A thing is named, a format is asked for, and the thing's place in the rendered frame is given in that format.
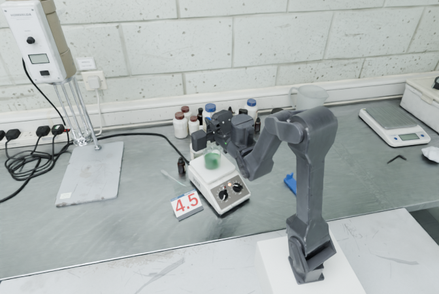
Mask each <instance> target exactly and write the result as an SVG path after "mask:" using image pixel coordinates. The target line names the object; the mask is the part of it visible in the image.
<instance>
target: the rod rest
mask: <svg viewBox="0 0 439 294"><path fill-rule="evenodd" d="M284 182H285V183H286V184H287V185H288V186H289V187H290V188H291V189H292V191H293V192H294V193H295V194H296V180H295V179H294V178H293V172H292V173H291V174H287V176H286V178H284Z"/></svg>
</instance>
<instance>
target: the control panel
mask: <svg viewBox="0 0 439 294"><path fill-rule="evenodd" d="M234 183H239V184H240V185H241V186H243V188H242V190H241V191H240V192H238V193H237V192H235V191H234V190H233V184H234ZM229 184H231V185H230V186H229ZM224 186H225V187H226V188H225V189H226V190H227V193H228V198H227V199H226V200H224V201H222V200H221V199H220V198H219V196H218V194H219V192H220V191H222V190H225V189H224V188H223V187H224ZM210 191H211V193H212V194H213V196H214V198H215V200H216V202H217V204H218V205H219V207H220V209H221V210H223V209H224V208H226V207H227V206H229V205H231V204H233V203H234V202H236V201H238V200H239V199H241V198H243V197H244V196H246V195H248V194H249V193H250V192H249V191H248V189H247V188H246V186H245V185H244V183H243V181H242V179H241V178H240V176H239V175H236V176H234V177H232V178H231V179H229V180H227V181H225V182H223V183H221V184H220V185H218V186H216V187H214V188H212V189H210Z"/></svg>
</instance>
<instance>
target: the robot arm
mask: <svg viewBox="0 0 439 294"><path fill-rule="evenodd" d="M204 120H205V123H206V133H205V132H204V131H203V130H202V129H200V130H198V131H195V132H192V134H191V144H192V149H193V151H195V152H198V151H200V150H203V149H205V148H207V145H206V144H207V141H210V142H211V143H213V142H215V141H216V145H217V146H219V145H220V146H221V147H222V148H223V152H224V153H225V154H227V153H228V154H229V155H230V156H231V157H232V158H233V159H234V160H235V161H236V163H237V165H238V168H239V171H240V173H241V175H242V176H243V177H244V178H245V179H248V180H249V181H250V182H251V181H254V180H256V179H258V178H260V177H262V176H264V175H266V174H268V173H270V172H271V171H272V168H273V165H274V162H273V160H272V158H273V156H274V154H275V153H276V151H277V149H278V147H279V146H280V144H281V143H282V141H285V142H287V145H288V146H289V147H290V149H291V150H292V151H293V153H294V154H295V155H296V195H297V213H296V214H294V215H292V216H290V217H288V218H287V219H286V227H287V229H286V232H285V233H286V234H287V239H288V247H289V256H288V261H289V264H290V266H291V269H292V271H293V275H294V277H295V280H296V282H297V284H298V285H302V284H309V283H312V282H319V281H323V280H324V279H325V277H324V275H323V273H322V271H323V269H324V266H323V263H324V262H325V261H326V260H328V259H329V258H330V257H332V256H333V255H334V254H336V253H337V252H336V249H335V247H334V244H333V241H332V239H331V236H330V234H329V224H328V223H327V222H326V221H325V220H324V219H323V218H322V204H323V180H324V167H325V156H326V155H327V153H328V151H329V150H330V148H331V146H332V145H333V143H334V140H335V137H336V132H337V129H338V120H337V117H336V116H335V115H334V114H333V113H332V111H330V110H329V109H328V108H327V107H325V106H316V107H314V108H311V109H304V110H282V111H279V112H277V113H274V114H271V115H269V116H267V118H265V125H264V127H263V130H262V132H261V134H260V136H259V138H258V140H257V142H256V141H254V139H253V135H254V133H255V128H254V120H253V118H252V117H251V116H249V115H247V114H244V113H243V114H237V115H235V116H233V113H232V112H231V111H229V110H221V111H219V112H216V113H214V114H213V115H212V117H211V120H210V118H209V117H205V118H204Z"/></svg>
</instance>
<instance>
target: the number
mask: <svg viewBox="0 0 439 294"><path fill-rule="evenodd" d="M172 204H173V207H174V209H175V211H176V215H178V214H181V213H183V212H185V211H186V210H189V209H190V208H193V207H195V206H197V205H199V204H200V201H199V198H198V196H197V194H196V191H194V192H193V193H190V194H188V195H186V196H184V197H181V198H179V199H177V200H175V201H173V202H172Z"/></svg>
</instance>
